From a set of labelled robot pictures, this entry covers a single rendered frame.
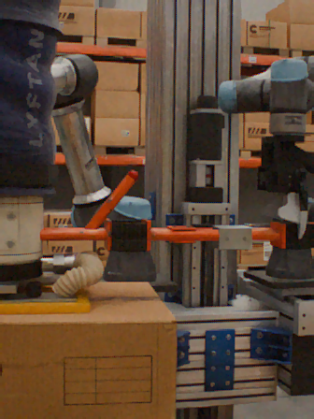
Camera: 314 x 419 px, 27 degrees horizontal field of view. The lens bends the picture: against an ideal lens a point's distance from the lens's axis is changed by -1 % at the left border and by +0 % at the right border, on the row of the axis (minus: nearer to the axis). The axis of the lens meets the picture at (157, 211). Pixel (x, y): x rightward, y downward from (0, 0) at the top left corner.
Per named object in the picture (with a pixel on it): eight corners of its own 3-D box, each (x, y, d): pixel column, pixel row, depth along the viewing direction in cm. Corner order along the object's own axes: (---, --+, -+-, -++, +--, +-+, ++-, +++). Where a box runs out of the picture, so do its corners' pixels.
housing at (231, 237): (219, 250, 129) (219, 227, 129) (210, 246, 136) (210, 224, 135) (252, 250, 130) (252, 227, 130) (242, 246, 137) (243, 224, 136)
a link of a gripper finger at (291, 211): (277, 238, 130) (272, 195, 133) (305, 238, 131) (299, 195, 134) (282, 234, 127) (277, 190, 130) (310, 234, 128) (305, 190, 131)
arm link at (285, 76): (312, 64, 135) (303, 56, 128) (311, 116, 136) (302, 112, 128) (276, 65, 139) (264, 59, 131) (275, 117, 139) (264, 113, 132)
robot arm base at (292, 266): (257, 272, 201) (258, 239, 200) (302, 270, 204) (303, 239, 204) (278, 280, 186) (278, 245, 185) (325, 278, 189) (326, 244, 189)
